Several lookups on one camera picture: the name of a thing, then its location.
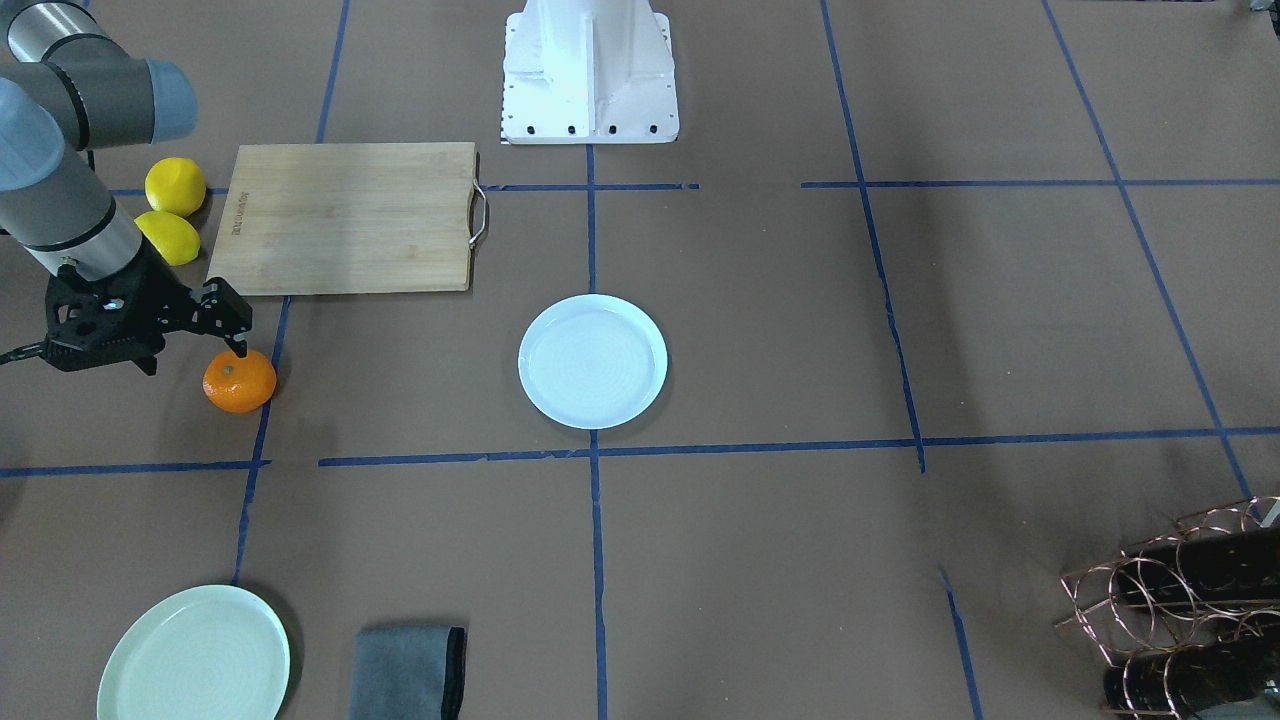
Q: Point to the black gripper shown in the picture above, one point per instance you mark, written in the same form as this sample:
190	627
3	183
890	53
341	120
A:
214	307

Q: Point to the orange fruit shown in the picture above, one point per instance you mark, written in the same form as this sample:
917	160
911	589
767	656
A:
239	384

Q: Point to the light blue plate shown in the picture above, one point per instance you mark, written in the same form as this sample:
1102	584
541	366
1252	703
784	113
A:
592	362

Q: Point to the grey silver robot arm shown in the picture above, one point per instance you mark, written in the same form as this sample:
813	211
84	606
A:
69	90

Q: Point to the light green plate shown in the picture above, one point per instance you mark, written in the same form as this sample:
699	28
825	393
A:
211	652

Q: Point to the lower yellow lemon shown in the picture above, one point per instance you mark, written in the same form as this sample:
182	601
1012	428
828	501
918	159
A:
176	240

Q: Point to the yellow lemon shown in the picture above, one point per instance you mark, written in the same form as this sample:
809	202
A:
175	185
176	240

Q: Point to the wooden cutting board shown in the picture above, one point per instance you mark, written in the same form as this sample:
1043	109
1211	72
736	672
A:
307	219

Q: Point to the upper yellow lemon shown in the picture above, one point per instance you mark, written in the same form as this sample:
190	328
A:
175	185

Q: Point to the grey folded cloth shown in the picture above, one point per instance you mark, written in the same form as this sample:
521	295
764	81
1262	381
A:
408	671

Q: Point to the dark green wine bottle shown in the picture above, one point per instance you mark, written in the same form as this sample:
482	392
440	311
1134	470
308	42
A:
1228	572

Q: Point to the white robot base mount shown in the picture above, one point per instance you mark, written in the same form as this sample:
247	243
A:
588	72

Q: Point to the copper wire wine rack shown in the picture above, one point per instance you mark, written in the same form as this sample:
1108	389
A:
1186	622

